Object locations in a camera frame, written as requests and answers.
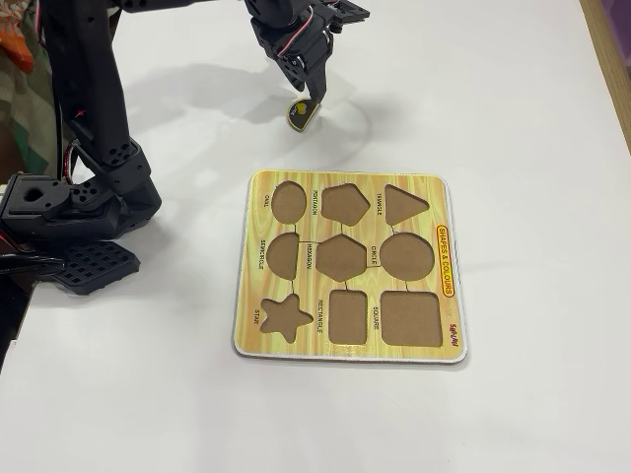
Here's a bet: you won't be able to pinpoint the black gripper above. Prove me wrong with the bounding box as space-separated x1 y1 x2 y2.
245 0 337 107

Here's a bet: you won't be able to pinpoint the black semicircle piece yellow pin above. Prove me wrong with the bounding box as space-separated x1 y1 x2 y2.
283 97 322 135

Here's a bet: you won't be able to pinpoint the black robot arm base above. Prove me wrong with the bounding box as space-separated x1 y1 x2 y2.
0 170 149 247

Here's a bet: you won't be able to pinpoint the wooden shape puzzle board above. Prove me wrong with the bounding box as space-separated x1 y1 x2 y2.
230 169 470 366

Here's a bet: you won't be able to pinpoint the orange object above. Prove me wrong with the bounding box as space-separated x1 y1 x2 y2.
0 34 35 73

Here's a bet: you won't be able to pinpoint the black grid table clamp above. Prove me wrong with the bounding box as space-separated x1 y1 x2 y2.
51 239 143 297

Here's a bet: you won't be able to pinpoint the patterned green beige cloth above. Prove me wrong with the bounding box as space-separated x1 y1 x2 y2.
0 0 65 173

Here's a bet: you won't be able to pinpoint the purple box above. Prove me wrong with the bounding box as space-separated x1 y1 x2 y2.
603 0 631 34

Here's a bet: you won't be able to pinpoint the glossy black clamp lever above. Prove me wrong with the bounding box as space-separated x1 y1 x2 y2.
0 251 65 277

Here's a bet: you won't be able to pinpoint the pink servo cable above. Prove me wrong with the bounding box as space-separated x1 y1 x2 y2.
273 9 331 58

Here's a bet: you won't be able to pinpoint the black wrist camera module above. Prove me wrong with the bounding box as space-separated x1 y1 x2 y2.
322 0 372 31

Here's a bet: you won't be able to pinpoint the red white base wires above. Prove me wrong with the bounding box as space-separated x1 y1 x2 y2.
48 73 95 181

